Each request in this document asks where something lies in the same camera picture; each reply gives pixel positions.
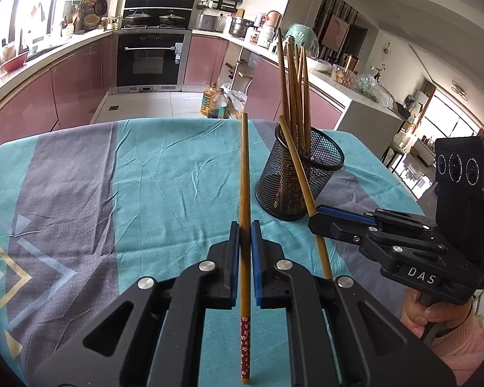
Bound clear plastic bag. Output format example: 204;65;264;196
226;89;249;121

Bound teal and grey tablecloth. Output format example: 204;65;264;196
0;117;425;387

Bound red bowl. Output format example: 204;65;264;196
0;50;30;73

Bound red-handled wooden chopstick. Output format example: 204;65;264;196
239;113;253;386
277;115;333;282

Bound black lidded cooking pot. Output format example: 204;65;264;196
123;10;152;27
159;12;186;27

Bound black range hood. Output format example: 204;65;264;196
123;0;197;13

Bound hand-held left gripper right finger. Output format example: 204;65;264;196
250;220;457;387

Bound black built-in oven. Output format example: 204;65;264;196
116;31;188;88

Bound pink kitchen cabinets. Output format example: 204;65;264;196
0;32;343;146

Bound bunch of wooden chopsticks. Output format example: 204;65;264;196
276;27;313;210

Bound person's right hand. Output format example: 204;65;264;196
399;289;475;333

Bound large steel stockpot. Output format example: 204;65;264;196
230;17;254;36

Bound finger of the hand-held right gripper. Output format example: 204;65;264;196
308;212;449;269
316;205;439;237

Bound black mesh utensil holder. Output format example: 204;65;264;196
255;123;345;222

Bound steel rectangular container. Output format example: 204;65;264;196
196;14;219;31

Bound white cabinet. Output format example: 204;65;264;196
337;89;404;166

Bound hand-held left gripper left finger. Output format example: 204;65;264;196
30;221;241;387

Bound person's right forearm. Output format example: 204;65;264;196
428;298;484;386

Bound mint green appliance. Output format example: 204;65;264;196
286;23;319;59

